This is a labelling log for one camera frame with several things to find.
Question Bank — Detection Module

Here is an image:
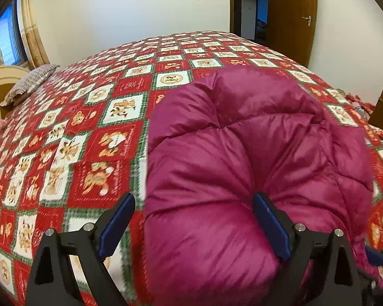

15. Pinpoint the cream wooden headboard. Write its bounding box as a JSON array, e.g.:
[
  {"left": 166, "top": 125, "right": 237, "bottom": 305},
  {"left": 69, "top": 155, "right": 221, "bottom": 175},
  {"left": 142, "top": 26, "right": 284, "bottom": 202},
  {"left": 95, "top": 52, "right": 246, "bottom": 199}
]
[{"left": 0, "top": 65, "right": 31, "bottom": 120}]

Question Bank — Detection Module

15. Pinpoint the window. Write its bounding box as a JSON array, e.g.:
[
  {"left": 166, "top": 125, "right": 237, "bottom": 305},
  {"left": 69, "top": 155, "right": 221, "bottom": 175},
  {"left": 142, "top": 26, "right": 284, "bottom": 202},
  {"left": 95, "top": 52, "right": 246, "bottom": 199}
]
[{"left": 0, "top": 0, "right": 29, "bottom": 68}]

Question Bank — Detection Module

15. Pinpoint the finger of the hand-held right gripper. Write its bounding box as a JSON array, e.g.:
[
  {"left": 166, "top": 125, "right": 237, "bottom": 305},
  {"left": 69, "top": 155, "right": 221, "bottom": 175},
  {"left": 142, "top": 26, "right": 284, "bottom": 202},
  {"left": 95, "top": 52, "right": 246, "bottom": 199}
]
[{"left": 359, "top": 245, "right": 383, "bottom": 294}]

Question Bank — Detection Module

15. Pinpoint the brown wooden door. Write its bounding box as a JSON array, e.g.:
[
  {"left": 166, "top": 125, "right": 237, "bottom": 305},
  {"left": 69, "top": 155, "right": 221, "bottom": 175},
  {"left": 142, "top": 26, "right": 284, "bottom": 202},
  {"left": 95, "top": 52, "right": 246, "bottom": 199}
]
[{"left": 267, "top": 0, "right": 318, "bottom": 66}]

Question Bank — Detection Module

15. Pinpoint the red printed bedspread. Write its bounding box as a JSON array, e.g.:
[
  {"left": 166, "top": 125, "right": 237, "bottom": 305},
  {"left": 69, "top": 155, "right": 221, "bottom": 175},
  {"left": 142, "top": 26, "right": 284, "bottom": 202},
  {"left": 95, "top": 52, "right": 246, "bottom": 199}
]
[{"left": 0, "top": 31, "right": 383, "bottom": 306}]

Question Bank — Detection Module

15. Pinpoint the grey striped pillow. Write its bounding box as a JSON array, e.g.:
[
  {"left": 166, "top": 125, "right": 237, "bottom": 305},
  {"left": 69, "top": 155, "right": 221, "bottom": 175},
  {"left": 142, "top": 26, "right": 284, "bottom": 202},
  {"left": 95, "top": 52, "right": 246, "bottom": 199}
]
[{"left": 0, "top": 64, "right": 61, "bottom": 107}]

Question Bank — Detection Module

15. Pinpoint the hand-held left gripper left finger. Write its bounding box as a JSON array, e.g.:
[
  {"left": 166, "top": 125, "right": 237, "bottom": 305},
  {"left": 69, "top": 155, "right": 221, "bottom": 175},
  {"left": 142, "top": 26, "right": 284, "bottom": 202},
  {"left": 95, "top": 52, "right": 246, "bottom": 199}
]
[{"left": 25, "top": 193, "right": 136, "bottom": 306}]

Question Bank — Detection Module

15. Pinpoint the magenta down jacket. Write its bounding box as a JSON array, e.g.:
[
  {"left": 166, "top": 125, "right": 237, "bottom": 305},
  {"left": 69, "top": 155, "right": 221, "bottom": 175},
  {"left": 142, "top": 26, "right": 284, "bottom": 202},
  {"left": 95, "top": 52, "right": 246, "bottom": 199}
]
[{"left": 143, "top": 65, "right": 383, "bottom": 306}]

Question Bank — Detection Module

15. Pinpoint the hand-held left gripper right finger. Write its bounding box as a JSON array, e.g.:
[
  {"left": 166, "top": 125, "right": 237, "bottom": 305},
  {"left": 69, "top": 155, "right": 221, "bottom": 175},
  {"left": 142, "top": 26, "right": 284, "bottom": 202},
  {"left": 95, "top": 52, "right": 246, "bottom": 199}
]
[{"left": 253, "top": 193, "right": 363, "bottom": 306}]

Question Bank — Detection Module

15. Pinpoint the beige patterned curtain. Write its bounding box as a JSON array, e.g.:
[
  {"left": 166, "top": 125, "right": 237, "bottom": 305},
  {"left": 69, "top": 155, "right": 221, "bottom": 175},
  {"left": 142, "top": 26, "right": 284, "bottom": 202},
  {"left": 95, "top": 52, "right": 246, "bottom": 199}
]
[{"left": 18, "top": 0, "right": 52, "bottom": 69}]

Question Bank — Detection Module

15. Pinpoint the brown wooden door frame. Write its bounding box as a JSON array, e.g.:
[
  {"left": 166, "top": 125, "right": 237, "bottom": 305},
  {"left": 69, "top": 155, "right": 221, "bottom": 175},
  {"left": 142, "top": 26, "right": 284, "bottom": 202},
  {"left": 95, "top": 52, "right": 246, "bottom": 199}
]
[{"left": 229, "top": 0, "right": 243, "bottom": 35}]

